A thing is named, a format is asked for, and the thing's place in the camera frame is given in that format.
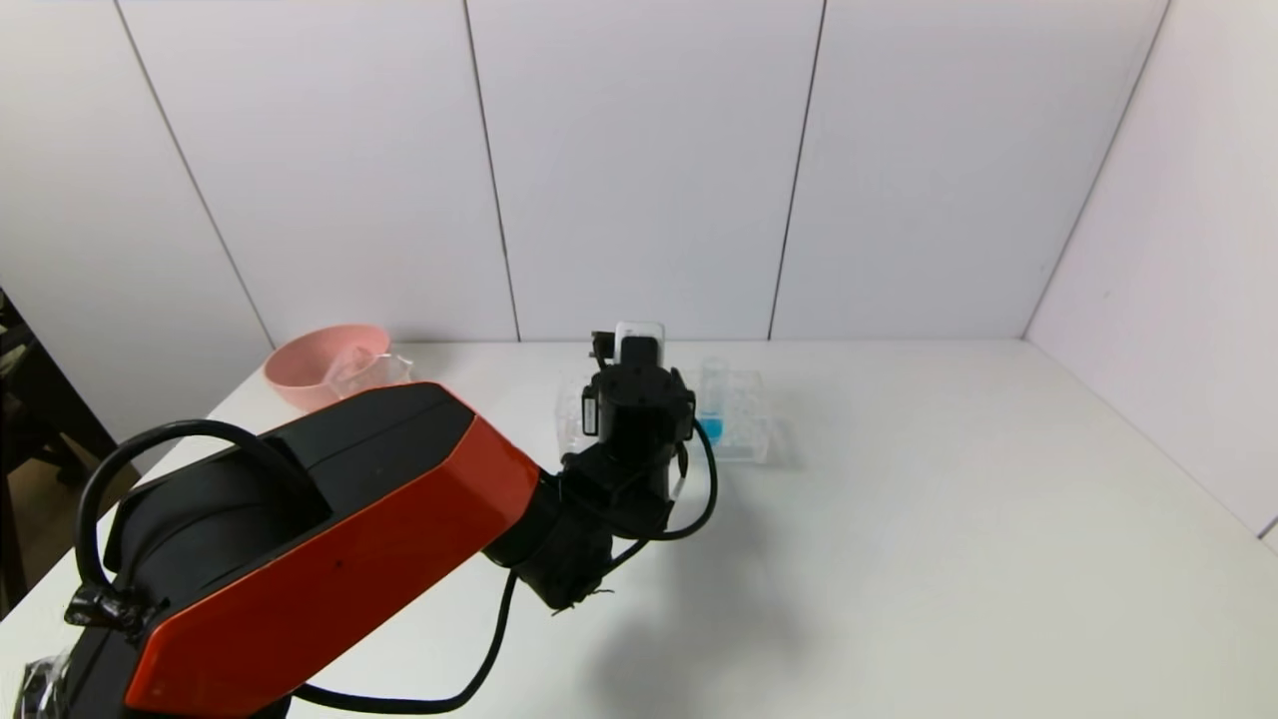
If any test tube with blue pigment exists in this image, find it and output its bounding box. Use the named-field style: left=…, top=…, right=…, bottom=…
left=698, top=359, right=732, bottom=447

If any clear acrylic test tube rack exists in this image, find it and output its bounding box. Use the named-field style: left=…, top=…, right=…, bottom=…
left=555, top=367, right=773, bottom=466

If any clear glass beaker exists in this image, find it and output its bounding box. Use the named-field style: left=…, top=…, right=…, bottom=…
left=329, top=345, right=413, bottom=400

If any pink bowl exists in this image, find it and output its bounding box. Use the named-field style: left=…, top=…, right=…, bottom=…
left=264, top=324, right=392, bottom=411

